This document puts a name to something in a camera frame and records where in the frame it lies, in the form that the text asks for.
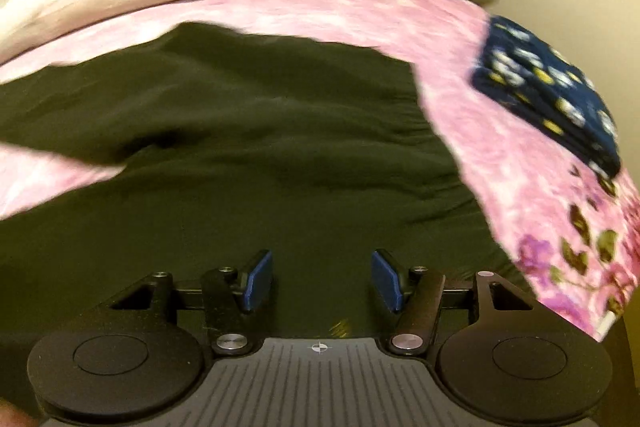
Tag pink rose printed blanket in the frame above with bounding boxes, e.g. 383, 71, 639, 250
0, 0, 640, 343

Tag navy floral folded cloth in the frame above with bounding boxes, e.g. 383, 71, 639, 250
470, 14, 623, 180

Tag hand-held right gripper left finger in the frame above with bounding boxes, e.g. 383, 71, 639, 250
107, 249, 275, 356

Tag black pants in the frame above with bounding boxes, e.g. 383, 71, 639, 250
0, 22, 531, 408

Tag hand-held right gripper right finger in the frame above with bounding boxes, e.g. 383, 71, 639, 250
371, 249, 540, 356

